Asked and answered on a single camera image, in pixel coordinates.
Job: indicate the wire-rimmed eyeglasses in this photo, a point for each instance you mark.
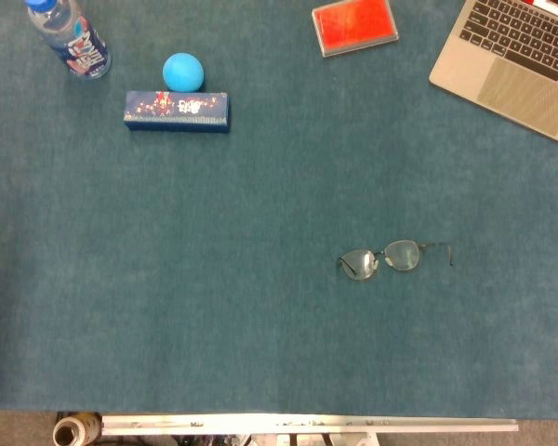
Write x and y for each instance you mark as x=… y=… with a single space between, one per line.
x=402 y=256

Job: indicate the brown tape roll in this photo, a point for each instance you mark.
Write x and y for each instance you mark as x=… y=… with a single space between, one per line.
x=76 y=429

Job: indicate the clear water bottle blue cap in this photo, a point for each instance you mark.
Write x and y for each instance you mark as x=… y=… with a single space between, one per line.
x=76 y=44

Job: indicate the dark blue printed carton box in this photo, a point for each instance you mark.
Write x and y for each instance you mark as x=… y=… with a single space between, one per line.
x=176 y=111

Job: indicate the light blue ball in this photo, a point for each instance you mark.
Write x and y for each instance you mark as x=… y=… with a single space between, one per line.
x=183 y=72

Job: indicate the teal felt table cloth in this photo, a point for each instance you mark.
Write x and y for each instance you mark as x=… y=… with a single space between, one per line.
x=260 y=232

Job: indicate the red ink pad clear case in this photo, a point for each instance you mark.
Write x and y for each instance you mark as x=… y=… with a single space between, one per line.
x=354 y=25

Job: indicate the grey laptop black keys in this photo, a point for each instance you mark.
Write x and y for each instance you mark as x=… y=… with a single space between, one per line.
x=511 y=69

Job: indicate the aluminium profile rail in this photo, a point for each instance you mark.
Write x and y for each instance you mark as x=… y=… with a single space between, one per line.
x=307 y=423

